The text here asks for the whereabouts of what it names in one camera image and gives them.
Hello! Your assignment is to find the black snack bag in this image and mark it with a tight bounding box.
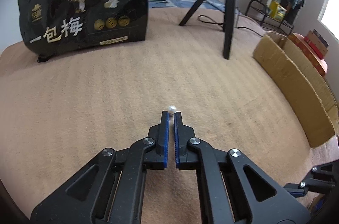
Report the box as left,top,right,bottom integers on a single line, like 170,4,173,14
18,0,148,62

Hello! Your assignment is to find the brown cardboard box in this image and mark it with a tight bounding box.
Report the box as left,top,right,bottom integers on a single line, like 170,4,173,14
253,32,338,148

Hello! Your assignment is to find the yellow box on rack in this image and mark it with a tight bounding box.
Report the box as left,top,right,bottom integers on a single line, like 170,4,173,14
269,0,287,21

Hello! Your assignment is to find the white pearl earring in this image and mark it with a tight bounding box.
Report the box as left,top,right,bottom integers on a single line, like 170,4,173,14
167,105,177,115

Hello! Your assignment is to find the orange red box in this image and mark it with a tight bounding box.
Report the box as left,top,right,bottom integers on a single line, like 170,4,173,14
288,33,328,78

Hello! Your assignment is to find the black metal clothes rack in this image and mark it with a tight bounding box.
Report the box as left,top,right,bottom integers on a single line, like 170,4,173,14
245,0,306,34

